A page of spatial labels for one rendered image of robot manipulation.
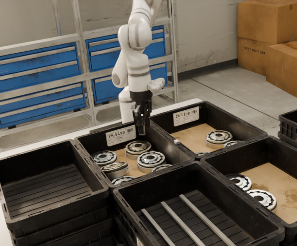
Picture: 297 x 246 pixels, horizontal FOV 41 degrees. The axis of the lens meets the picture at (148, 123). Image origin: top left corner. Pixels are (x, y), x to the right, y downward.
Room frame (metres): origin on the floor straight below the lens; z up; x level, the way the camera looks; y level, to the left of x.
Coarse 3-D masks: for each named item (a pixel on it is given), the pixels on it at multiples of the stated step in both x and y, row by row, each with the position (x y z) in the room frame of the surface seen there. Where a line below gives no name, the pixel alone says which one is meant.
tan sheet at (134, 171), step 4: (124, 148) 1.41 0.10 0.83; (116, 152) 1.38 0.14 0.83; (120, 152) 1.38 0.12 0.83; (124, 152) 1.38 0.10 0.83; (120, 156) 1.35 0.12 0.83; (124, 156) 1.35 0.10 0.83; (120, 160) 1.32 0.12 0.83; (124, 160) 1.32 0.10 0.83; (128, 160) 1.31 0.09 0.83; (132, 160) 1.31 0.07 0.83; (136, 160) 1.31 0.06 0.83; (128, 164) 1.28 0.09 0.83; (132, 164) 1.28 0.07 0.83; (136, 164) 1.28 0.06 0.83; (132, 168) 1.25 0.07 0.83; (136, 168) 1.25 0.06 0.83; (132, 172) 1.23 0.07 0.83; (136, 172) 1.22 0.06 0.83; (140, 172) 1.22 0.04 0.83; (136, 176) 1.20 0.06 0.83; (112, 180) 1.19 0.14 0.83
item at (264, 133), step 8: (192, 104) 1.56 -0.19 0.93; (208, 104) 1.55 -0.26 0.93; (168, 112) 1.50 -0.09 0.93; (224, 112) 1.45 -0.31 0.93; (240, 120) 1.36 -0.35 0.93; (160, 128) 1.36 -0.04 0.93; (256, 128) 1.28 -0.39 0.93; (168, 136) 1.29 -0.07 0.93; (232, 144) 1.18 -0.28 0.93; (192, 152) 1.15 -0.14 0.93; (216, 152) 1.14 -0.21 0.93
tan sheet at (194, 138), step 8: (192, 128) 1.53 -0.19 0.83; (200, 128) 1.52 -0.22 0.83; (208, 128) 1.52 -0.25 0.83; (176, 136) 1.47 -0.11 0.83; (184, 136) 1.47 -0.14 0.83; (192, 136) 1.46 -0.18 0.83; (200, 136) 1.45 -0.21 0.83; (184, 144) 1.40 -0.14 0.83; (192, 144) 1.39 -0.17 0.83; (200, 144) 1.38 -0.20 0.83
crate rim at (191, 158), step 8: (112, 128) 1.40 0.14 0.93; (152, 128) 1.37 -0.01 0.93; (80, 136) 1.35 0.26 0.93; (88, 136) 1.36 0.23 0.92; (80, 144) 1.29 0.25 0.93; (176, 144) 1.22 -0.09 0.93; (184, 152) 1.16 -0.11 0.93; (192, 160) 1.10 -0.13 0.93; (96, 168) 1.11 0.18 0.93; (168, 168) 1.07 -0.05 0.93; (144, 176) 1.04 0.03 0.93; (112, 184) 1.01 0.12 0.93; (120, 184) 1.00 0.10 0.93; (112, 192) 0.99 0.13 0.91
